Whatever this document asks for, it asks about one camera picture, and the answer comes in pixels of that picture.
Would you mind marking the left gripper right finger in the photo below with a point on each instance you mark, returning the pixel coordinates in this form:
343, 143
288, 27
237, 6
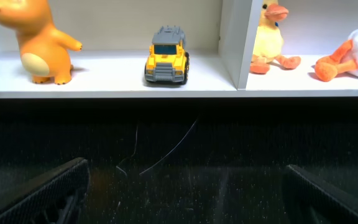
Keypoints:
319, 202

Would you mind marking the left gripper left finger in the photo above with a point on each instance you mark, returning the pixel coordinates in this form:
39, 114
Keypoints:
42, 196

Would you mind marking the white plush duck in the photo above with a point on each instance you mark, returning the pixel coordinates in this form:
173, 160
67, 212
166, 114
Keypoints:
353, 56

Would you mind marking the orange dinosaur figure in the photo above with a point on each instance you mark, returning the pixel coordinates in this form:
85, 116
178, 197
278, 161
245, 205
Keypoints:
42, 40

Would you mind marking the yellow plush duck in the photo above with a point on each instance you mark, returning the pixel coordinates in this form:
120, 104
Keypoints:
269, 37

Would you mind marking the grey and yellow toy truck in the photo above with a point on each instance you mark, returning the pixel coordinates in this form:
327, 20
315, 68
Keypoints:
167, 59

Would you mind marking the white shelf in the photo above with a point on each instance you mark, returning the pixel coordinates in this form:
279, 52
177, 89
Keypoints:
185, 46

